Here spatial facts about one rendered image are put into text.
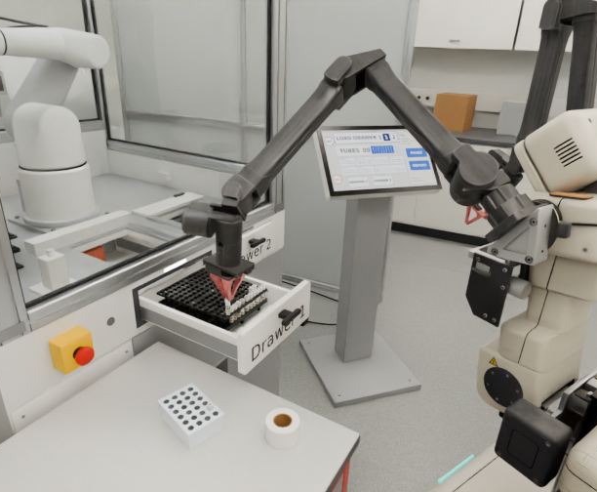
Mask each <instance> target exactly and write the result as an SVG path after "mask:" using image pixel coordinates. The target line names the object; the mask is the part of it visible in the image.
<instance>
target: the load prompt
mask: <svg viewBox="0 0 597 492"><path fill-rule="evenodd" d="M333 135H334V140H335V144H371V143H399V138H398V134H397V132H355V133H333Z"/></svg>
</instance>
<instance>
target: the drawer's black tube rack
mask: <svg viewBox="0 0 597 492"><path fill-rule="evenodd" d="M190 281H192V282H190ZM252 285H253V283H249V282H246V281H243V280H242V283H240V285H239V286H238V289H237V291H236V293H235V296H234V298H233V300H231V301H230V305H231V306H232V304H236V301H240V299H242V298H243V299H245V298H244V297H245V296H246V295H248V293H250V292H249V289H248V288H249V287H250V286H252ZM181 286H183V287H181ZM242 286H244V287H242ZM245 290H247V291H245ZM161 293H162V294H161ZM156 294H157V295H159V296H161V297H164V298H165V299H163V300H161V301H159V302H158V303H159V304H161V305H164V306H166V307H169V308H173V309H175V310H178V311H180V312H183V313H185V314H187V315H190V316H192V317H195V318H197V319H200V320H202V321H205V322H207V323H210V324H212V325H215V326H217V327H219V328H221V329H224V330H226V331H229V330H230V329H231V328H233V327H234V326H235V325H237V324H238V323H239V322H240V323H244V319H245V318H246V317H247V316H249V315H250V314H251V313H253V312H254V311H255V310H260V307H261V306H262V305H264V304H265V303H266V302H267V298H265V299H264V300H262V301H261V302H259V303H258V304H257V305H256V306H255V307H253V308H249V311H245V314H241V317H237V319H236V320H233V322H232V323H230V322H229V318H228V319H227V320H225V321H223V320H220V319H219V316H220V315H222V314H224V313H225V299H224V298H223V297H222V295H221V293H220V291H219V288H218V287H217V285H216V284H215V282H214V281H213V279H212V278H211V276H210V274H209V273H208V272H206V271H205V268H204V267H202V268H200V269H199V270H197V271H195V272H193V273H191V274H189V275H187V276H186V277H185V278H183V279H181V280H179V281H177V282H175V283H173V284H171V285H170V286H168V287H166V288H164V289H162V290H160V291H158V292H156Z"/></svg>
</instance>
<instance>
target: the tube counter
mask: <svg viewBox="0 0 597 492"><path fill-rule="evenodd" d="M361 146H362V150H363V155H371V154H398V153H403V152H402V148H401V145H399V144H379V145H361Z"/></svg>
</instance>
